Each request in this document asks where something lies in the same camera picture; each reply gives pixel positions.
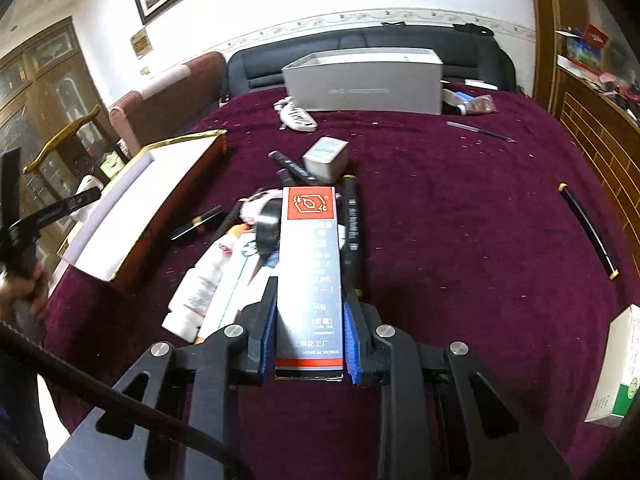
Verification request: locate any wooden side cabinet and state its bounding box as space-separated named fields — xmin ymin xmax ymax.
xmin=550 ymin=54 xmax=639 ymax=263

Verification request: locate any white green medicine box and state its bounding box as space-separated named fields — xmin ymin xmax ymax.
xmin=585 ymin=304 xmax=639 ymax=428

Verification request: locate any black leather headboard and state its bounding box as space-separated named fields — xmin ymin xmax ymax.
xmin=221 ymin=22 xmax=516 ymax=99

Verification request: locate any golden wooden chair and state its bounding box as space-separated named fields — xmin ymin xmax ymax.
xmin=23 ymin=104 xmax=130 ymax=200

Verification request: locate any maroon padded chair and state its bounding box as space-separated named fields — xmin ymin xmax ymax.
xmin=108 ymin=52 xmax=227 ymax=156

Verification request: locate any wooden glass-door wardrobe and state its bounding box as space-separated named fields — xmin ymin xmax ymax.
xmin=0 ymin=15 xmax=126 ymax=281

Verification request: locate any black marker purple band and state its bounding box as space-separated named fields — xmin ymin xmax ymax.
xmin=277 ymin=168 xmax=297 ymax=188

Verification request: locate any grey red-top carton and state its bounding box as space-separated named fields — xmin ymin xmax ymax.
xmin=274 ymin=185 xmax=344 ymax=382

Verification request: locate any white remote control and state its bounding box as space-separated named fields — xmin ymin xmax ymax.
xmin=273 ymin=96 xmax=318 ymax=133

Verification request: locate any small gold wall plaque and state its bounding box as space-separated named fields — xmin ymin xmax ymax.
xmin=130 ymin=27 xmax=153 ymax=58

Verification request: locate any black cable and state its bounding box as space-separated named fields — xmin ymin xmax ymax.
xmin=0 ymin=318 xmax=256 ymax=480

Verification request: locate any pink fluffy puff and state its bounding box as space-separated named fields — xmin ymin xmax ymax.
xmin=240 ymin=188 xmax=283 ymax=226

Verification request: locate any grey red dragonfly shoebox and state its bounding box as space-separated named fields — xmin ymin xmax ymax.
xmin=282 ymin=48 xmax=442 ymax=115

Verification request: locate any black marker pink cap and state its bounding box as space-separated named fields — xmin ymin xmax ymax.
xmin=268 ymin=151 xmax=320 ymax=185

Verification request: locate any black gold-tip stick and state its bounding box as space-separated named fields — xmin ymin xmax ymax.
xmin=558 ymin=182 xmax=620 ymax=281

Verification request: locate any black tape roll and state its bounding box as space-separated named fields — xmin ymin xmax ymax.
xmin=255 ymin=198 xmax=282 ymax=259

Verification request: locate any person's left hand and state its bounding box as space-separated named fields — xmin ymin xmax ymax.
xmin=1 ymin=259 xmax=51 ymax=327

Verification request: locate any white bottle orange cap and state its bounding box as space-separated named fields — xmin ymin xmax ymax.
xmin=228 ymin=223 xmax=256 ymax=238

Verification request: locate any white gold-edged tray box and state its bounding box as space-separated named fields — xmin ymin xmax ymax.
xmin=52 ymin=130 xmax=227 ymax=292

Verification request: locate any thin dark pen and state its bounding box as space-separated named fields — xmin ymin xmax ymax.
xmin=445 ymin=120 xmax=518 ymax=144

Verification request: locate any squeezed tube by shoebox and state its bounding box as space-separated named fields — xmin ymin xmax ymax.
xmin=442 ymin=88 xmax=497 ymax=116

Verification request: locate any small white cube box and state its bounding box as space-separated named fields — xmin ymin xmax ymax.
xmin=303 ymin=136 xmax=349 ymax=183

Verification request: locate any white red-label pill bottle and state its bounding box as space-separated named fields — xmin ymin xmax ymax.
xmin=162 ymin=233 xmax=239 ymax=342

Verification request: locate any black gold-band lipstick tube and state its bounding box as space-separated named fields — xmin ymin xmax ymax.
xmin=170 ymin=205 xmax=224 ymax=242

